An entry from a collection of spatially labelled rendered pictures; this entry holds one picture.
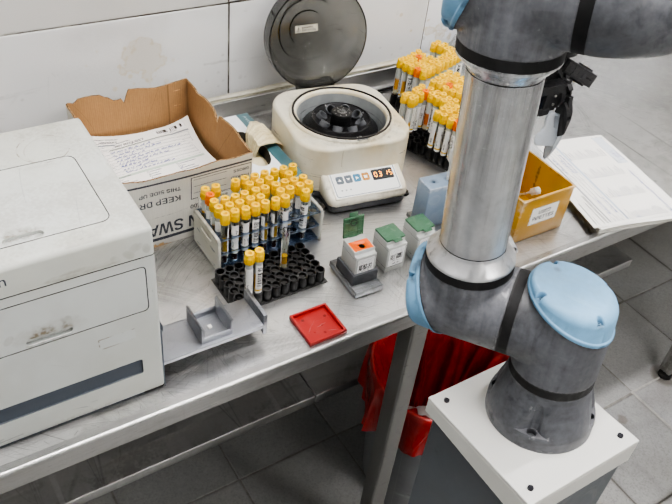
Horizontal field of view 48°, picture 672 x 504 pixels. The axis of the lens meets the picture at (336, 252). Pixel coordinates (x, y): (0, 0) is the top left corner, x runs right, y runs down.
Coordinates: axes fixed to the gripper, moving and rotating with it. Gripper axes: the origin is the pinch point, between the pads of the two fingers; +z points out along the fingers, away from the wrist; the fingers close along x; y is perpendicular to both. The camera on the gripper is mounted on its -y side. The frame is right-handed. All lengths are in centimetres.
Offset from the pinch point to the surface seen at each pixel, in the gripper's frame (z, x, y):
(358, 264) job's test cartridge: 11.8, 4.1, 39.6
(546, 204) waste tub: 9.9, 6.6, -0.3
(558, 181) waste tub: 8.9, 2.9, -6.5
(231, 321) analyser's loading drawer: 11, 8, 64
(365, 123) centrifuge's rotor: 6.9, -26.6, 19.0
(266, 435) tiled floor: 105, -30, 35
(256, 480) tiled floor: 105, -19, 44
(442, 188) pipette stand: 7.7, -3.2, 17.3
